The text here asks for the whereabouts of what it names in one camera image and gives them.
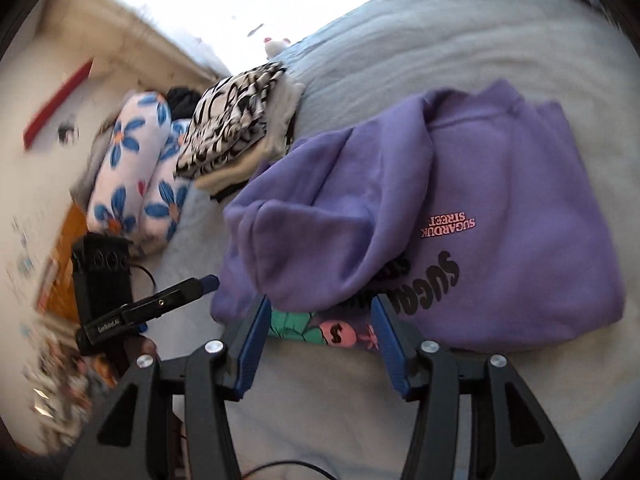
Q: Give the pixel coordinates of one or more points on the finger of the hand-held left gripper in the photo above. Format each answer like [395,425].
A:
[175,292]

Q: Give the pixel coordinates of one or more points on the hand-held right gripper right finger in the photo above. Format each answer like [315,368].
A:
[392,355]

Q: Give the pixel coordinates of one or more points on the cream folded cloth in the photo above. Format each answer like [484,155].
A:
[280,110]

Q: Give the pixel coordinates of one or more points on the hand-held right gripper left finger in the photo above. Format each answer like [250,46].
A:
[252,350]

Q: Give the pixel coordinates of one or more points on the blue floral pillow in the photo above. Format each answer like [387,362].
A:
[130,160]
[167,195]

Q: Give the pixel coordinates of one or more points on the black and white patterned cloth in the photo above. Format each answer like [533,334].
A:
[225,120]

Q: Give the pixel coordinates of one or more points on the orange wooden furniture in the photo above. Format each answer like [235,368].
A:
[67,255]

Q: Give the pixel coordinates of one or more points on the purple hoodie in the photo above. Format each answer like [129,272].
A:
[500,185]

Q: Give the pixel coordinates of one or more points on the red wall strip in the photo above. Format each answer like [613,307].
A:
[57,102]

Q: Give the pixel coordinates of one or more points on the grey fleece blanket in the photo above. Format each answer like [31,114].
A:
[450,40]

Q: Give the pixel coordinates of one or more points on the white plush toy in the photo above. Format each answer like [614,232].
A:
[276,46]

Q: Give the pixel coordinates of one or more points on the black box device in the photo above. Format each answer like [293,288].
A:
[102,270]

